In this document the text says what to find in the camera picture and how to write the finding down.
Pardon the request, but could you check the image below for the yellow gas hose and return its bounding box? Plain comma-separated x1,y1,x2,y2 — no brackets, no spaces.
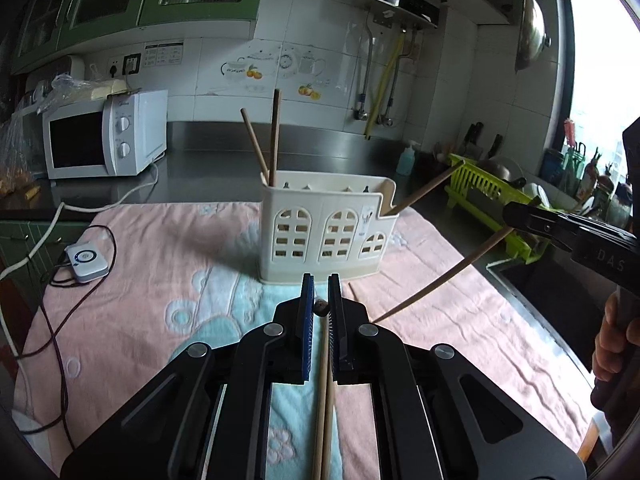
362,34,407,141

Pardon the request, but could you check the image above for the wooden chopstick nine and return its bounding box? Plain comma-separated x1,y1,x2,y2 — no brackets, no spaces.
387,160,465,216

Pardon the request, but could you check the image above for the small white round-button device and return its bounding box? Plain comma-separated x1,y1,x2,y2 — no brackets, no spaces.
65,243,110,284

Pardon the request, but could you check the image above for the person's right hand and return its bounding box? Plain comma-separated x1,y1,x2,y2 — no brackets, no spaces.
592,294,639,382

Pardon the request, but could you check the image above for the wooden chopstick four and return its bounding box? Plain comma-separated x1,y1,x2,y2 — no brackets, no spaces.
320,379,335,480

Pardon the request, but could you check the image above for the plastic bag with food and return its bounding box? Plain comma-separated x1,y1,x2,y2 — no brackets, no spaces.
1,112,47,197

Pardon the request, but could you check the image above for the teal soap dispenser bottle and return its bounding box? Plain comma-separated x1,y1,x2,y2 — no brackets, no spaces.
396,141,419,177

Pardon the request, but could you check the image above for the black cable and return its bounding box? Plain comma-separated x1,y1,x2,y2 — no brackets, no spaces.
24,224,120,451

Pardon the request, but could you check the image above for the white microwave oven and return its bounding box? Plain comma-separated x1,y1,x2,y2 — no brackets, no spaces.
42,90,168,180

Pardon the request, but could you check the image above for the wooden chopstick six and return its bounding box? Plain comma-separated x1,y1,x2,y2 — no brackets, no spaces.
373,226,513,324

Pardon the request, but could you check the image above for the cream plastic utensil holder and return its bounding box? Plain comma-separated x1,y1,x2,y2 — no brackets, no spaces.
259,170,398,285

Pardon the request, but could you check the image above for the cream box on microwave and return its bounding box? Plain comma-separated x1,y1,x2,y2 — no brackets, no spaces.
68,79,129,103

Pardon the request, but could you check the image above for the wooden chopstick three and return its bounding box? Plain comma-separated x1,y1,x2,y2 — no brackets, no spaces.
311,299,330,479

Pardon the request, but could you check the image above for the green wall cabinet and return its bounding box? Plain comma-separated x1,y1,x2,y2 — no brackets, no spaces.
11,0,260,73

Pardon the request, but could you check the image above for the white power cable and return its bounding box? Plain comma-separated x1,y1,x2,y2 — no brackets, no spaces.
0,161,162,361

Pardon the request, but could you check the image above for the wooden chopstick one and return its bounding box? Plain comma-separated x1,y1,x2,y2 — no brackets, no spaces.
240,107,269,183

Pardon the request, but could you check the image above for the wooden chopstick seven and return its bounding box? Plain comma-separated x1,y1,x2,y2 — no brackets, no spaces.
347,282,360,302

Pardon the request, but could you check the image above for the wooden chopstick two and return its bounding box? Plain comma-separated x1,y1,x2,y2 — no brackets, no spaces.
269,88,282,188

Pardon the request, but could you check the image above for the lime green dish rack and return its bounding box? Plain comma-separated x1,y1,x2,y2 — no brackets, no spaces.
445,154,549,264

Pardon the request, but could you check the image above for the black wall socket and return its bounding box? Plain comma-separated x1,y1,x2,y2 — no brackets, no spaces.
122,53,142,76

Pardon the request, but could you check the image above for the hanging steel wok lid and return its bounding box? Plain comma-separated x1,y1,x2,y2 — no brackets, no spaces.
514,0,552,72

